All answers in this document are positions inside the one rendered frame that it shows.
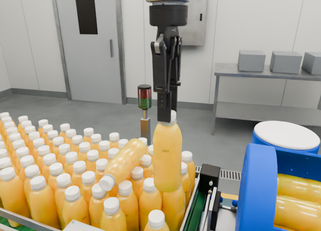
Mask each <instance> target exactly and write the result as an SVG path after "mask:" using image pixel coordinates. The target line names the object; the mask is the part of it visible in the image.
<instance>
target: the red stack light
mask: <svg viewBox="0 0 321 231"><path fill-rule="evenodd" d="M138 97H139V98H143V99H145V98H150V97H152V89H149V90H140V89H138Z"/></svg>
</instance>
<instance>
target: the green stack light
mask: <svg viewBox="0 0 321 231"><path fill-rule="evenodd" d="M138 107H139V108H141V109H149V108H151V107H152V97H150V98H145V99H143V98H139V97H138Z"/></svg>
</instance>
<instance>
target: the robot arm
mask: <svg viewBox="0 0 321 231"><path fill-rule="evenodd" d="M191 1H192V0H146V2H149V3H152V5H151V6H149V15H150V25H151V26H157V27H158V29H157V37H156V41H155V42H151V43H150V47H151V52H152V69H153V91H154V92H157V121H161V122H167V123H170V122H171V110H174V111H175V112H176V114H177V96H178V86H181V83H180V82H178V81H180V71H181V50H182V41H183V39H182V37H180V36H179V29H178V26H186V25H187V23H188V6H187V5H185V3H188V2H191Z"/></svg>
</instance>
